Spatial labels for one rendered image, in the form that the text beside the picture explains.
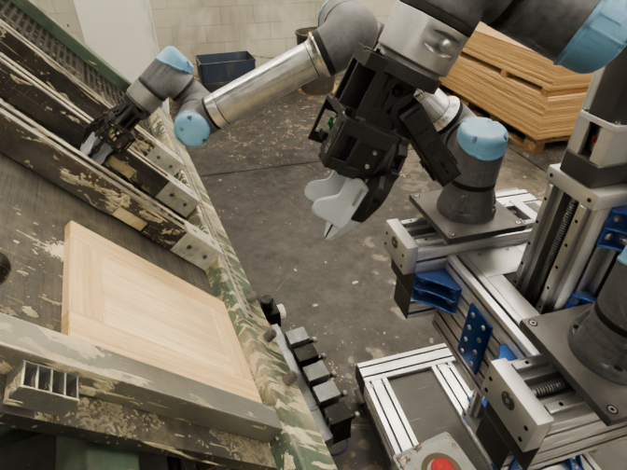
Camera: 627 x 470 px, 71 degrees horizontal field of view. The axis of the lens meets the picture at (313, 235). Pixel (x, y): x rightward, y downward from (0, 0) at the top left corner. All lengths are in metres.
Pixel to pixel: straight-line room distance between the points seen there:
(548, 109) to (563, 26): 3.70
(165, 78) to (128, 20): 3.53
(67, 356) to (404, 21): 0.53
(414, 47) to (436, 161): 0.13
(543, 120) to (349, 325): 2.61
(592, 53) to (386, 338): 1.89
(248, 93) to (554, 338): 0.77
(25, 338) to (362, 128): 0.45
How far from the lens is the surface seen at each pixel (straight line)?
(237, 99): 0.97
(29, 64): 1.59
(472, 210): 1.17
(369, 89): 0.44
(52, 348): 0.63
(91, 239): 0.94
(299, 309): 2.34
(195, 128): 0.98
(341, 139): 0.44
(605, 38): 0.47
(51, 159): 1.05
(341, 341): 2.20
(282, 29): 6.19
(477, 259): 1.23
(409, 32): 0.43
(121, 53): 4.70
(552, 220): 1.09
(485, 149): 1.11
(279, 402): 0.92
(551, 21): 0.46
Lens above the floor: 1.67
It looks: 36 degrees down
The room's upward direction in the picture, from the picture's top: straight up
